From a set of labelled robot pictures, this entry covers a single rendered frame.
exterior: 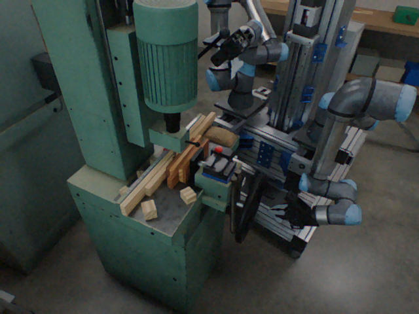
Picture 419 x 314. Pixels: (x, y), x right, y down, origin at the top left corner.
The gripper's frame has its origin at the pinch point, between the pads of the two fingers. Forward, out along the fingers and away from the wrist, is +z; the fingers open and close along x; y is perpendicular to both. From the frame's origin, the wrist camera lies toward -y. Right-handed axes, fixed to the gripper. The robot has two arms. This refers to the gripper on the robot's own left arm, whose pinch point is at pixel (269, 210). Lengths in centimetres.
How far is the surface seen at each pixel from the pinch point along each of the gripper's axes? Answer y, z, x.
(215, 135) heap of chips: -33.6, 17.8, 12.0
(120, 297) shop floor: 31, 90, -40
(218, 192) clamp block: -25.4, 5.5, -16.6
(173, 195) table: -31.5, 18.8, -24.6
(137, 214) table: -35, 24, -37
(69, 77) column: -82, 37, -20
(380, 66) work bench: 53, -27, 276
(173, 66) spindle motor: -72, -2, -16
